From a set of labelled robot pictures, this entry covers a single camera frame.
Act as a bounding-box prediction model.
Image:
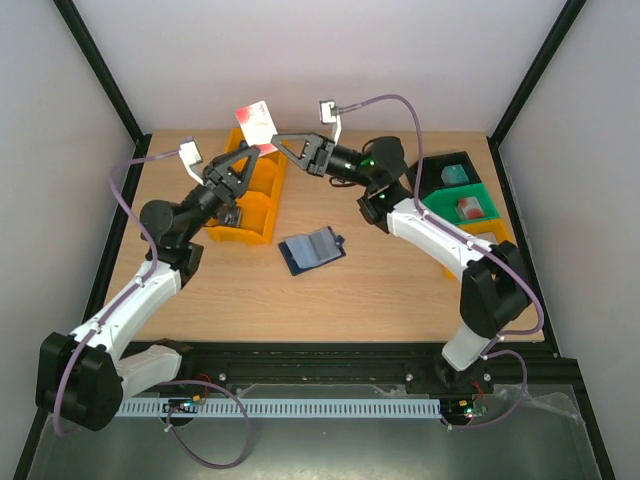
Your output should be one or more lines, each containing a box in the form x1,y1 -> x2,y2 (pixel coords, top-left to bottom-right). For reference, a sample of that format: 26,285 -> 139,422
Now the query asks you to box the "green bin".
422,183 -> 499,225

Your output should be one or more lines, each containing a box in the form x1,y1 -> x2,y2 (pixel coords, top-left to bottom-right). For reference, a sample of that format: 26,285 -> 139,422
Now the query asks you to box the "blue leather card holder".
278,226 -> 346,276

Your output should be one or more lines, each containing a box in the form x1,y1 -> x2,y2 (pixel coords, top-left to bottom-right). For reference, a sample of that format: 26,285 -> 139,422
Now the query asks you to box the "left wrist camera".
178,138 -> 204,185

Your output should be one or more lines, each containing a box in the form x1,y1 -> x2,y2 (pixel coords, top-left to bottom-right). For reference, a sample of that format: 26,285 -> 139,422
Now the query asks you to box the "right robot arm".
271,133 -> 531,392

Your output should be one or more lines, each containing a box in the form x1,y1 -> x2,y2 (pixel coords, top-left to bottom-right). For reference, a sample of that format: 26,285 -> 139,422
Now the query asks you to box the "black VIP card stack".
218,207 -> 242,228

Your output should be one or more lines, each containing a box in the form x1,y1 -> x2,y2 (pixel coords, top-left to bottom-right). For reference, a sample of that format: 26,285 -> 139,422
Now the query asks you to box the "black bin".
407,151 -> 482,199

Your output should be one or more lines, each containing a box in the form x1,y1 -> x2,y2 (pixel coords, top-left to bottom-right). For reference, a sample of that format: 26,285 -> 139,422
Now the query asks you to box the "black frame post right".
489,0 -> 589,146

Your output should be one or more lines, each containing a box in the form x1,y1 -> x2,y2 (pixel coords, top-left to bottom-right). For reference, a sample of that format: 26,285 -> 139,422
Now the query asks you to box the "black frame post left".
53,0 -> 147,145

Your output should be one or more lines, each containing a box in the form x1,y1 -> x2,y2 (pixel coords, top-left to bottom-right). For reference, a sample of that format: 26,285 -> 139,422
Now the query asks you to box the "teal card stack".
441,164 -> 469,186

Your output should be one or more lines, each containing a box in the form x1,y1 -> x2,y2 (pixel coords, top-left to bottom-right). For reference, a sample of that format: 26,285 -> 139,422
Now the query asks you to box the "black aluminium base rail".
54,341 -> 581,396

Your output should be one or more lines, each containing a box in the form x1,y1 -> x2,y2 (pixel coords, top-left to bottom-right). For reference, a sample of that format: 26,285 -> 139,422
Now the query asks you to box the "yellow three-compartment bin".
205,150 -> 288,246

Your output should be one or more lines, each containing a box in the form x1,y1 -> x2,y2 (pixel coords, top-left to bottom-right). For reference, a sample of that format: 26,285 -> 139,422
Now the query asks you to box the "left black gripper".
182,144 -> 260,242

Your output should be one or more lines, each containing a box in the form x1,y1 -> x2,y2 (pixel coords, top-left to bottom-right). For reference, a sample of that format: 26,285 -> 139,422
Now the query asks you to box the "white red credit card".
235,100 -> 277,155

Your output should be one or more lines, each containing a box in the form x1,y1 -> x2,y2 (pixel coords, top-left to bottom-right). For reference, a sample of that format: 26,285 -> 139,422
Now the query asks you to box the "black frame post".
489,0 -> 589,146
53,0 -> 147,145

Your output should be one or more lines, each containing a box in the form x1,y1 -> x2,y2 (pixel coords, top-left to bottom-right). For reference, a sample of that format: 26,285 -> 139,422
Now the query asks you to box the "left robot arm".
36,141 -> 260,437

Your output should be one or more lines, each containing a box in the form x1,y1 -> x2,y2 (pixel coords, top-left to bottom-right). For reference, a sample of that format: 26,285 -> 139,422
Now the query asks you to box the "light blue cable duct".
117,398 -> 441,419

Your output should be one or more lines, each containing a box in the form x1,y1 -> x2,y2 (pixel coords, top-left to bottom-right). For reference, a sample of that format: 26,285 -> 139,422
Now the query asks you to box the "white red card stack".
456,196 -> 485,221

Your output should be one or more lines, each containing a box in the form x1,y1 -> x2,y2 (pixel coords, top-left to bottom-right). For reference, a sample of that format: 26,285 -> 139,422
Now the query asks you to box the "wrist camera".
319,100 -> 342,144
178,138 -> 204,185

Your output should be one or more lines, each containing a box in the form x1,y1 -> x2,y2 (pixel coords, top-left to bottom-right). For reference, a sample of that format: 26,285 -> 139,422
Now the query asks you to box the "yellow bin right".
439,217 -> 516,280

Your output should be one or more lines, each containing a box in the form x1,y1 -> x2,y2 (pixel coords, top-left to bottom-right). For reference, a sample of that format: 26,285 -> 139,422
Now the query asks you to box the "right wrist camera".
319,100 -> 342,144

